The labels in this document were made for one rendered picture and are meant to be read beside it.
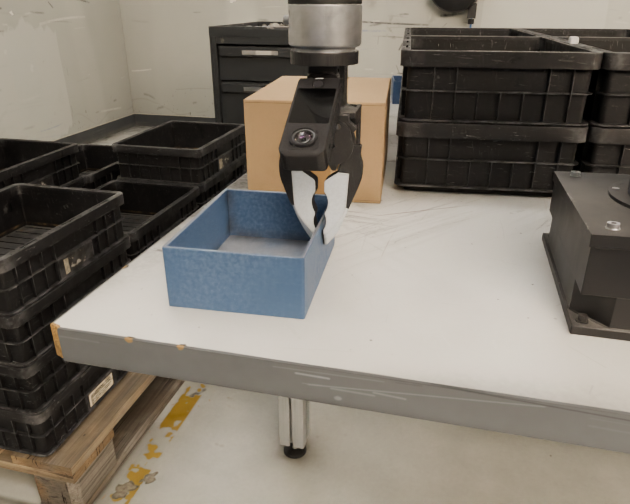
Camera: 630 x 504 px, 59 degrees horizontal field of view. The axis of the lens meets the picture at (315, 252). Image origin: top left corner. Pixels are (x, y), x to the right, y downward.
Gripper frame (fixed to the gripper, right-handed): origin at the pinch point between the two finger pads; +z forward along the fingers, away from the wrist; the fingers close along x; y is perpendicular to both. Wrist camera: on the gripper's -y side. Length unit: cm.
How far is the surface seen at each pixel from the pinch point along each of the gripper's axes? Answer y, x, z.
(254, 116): 26.9, 15.4, -8.1
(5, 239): 47, 83, 26
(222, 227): 6.9, 14.4, 2.7
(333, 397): -17.9, -4.4, 8.4
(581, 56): 35, -33, -17
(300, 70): 182, 41, 2
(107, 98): 362, 238, 47
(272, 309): -10.0, 3.2, 4.4
